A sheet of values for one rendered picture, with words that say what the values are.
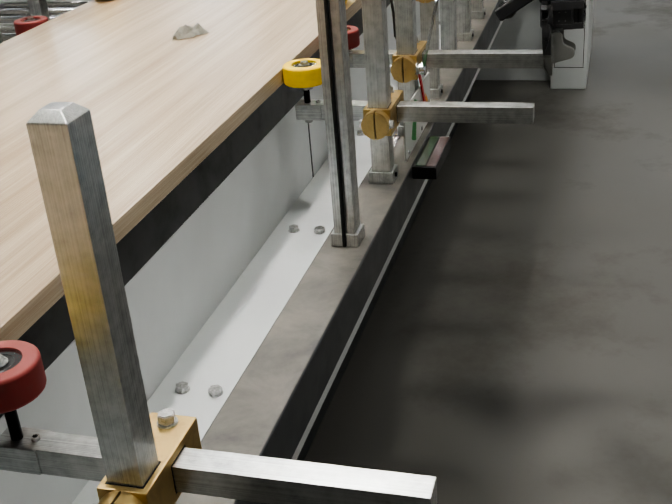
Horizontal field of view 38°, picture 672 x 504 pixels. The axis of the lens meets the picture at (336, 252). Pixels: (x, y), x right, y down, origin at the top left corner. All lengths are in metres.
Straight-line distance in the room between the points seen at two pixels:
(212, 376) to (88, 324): 0.61
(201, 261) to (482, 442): 0.97
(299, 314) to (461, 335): 1.30
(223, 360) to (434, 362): 1.16
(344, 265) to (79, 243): 0.77
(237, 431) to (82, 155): 0.50
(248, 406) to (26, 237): 0.34
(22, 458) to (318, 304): 0.54
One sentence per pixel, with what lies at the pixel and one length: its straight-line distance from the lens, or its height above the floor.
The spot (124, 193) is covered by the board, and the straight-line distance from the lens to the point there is 1.31.
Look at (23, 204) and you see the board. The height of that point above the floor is 0.90.
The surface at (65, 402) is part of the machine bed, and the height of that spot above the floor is 0.74.
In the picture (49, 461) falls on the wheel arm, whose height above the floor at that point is 0.81.
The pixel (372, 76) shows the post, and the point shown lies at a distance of 1.71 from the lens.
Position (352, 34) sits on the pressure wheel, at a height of 0.90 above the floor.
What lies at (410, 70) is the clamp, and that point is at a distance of 1.93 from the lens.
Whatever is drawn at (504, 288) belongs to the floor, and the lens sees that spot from 2.85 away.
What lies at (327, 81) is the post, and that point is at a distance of 1.45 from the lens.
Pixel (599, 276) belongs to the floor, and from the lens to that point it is 2.94.
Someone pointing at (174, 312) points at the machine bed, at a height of 0.69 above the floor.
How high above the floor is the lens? 1.38
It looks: 26 degrees down
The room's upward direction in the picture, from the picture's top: 5 degrees counter-clockwise
